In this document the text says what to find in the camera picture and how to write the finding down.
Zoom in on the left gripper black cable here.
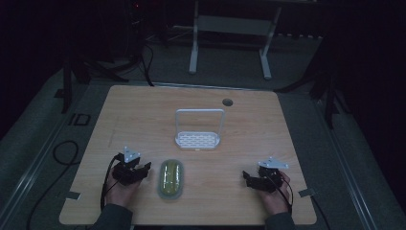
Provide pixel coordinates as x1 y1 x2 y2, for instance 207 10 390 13
100 154 124 212

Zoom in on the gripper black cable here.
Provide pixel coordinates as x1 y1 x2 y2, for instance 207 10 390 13
270 173 294 214
100 154 124 212

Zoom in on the person's right hand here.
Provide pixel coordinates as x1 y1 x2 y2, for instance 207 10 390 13
256 172 292 216

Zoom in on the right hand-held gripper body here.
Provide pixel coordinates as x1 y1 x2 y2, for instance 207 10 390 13
254 156 290 194

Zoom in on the black floor cable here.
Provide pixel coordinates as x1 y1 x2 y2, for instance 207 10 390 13
26 139 80 230

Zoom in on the white metal stand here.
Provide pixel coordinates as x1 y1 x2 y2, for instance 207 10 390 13
188 0 282 81

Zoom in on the person's left hand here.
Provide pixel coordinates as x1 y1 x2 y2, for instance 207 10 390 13
104 172 144 211

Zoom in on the green soap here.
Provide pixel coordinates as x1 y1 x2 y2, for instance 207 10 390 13
156 158 185 201

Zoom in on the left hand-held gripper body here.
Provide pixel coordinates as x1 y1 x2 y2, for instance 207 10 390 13
112 146 142 187

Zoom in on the black tripod stand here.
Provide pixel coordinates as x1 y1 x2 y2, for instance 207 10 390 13
58 56 130 115
276 41 352 130

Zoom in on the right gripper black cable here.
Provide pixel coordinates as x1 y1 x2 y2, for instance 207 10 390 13
270 173 294 214

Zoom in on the white rack with handle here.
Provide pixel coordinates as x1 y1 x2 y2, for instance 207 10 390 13
174 108 227 151

